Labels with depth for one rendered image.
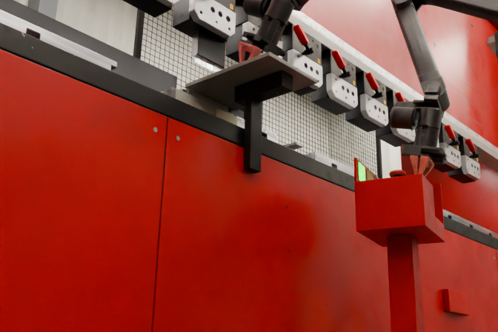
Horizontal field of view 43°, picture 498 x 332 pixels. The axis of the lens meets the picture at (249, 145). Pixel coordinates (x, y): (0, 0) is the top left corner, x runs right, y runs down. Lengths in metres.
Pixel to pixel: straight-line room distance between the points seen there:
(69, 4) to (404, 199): 6.05
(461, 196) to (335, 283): 1.99
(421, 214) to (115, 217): 0.68
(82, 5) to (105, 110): 6.16
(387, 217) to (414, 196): 0.08
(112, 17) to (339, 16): 5.55
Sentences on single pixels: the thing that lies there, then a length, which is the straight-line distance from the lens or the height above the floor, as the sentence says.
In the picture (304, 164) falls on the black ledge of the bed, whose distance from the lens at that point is 1.63.
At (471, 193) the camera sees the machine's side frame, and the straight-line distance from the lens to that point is 3.55.
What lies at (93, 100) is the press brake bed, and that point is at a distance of 1.20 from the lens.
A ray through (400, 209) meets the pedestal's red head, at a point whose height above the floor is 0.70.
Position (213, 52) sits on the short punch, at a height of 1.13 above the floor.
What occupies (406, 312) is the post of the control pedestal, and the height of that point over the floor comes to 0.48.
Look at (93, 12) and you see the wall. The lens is 7.41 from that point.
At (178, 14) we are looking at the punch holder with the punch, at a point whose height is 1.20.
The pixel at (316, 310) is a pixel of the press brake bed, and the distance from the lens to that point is 1.59.
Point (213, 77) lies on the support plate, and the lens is 1.50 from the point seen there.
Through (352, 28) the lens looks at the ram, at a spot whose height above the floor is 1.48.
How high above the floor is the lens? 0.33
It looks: 20 degrees up
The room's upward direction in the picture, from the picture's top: 1 degrees clockwise
